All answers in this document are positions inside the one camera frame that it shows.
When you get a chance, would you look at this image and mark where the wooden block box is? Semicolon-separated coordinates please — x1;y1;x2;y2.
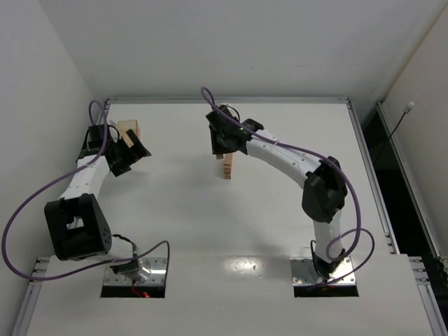
117;119;141;148

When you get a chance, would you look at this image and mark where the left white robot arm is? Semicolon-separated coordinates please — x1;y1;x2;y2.
44;120;151;261

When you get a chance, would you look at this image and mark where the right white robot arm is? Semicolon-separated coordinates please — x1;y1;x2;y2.
206;105;347;279

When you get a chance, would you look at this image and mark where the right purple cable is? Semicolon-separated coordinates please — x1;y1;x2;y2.
199;86;375;288

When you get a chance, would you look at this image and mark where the aluminium table frame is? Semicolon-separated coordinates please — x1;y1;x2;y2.
13;96;448;336

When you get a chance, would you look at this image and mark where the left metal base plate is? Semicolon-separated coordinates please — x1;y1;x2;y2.
103;258;167;286

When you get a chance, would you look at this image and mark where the metal base plate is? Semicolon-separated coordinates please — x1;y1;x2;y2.
290;258;356;288
103;258;167;286

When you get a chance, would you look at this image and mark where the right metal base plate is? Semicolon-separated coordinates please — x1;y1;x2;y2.
290;258;356;288

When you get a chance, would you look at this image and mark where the black wall cable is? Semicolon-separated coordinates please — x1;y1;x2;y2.
370;101;416;165

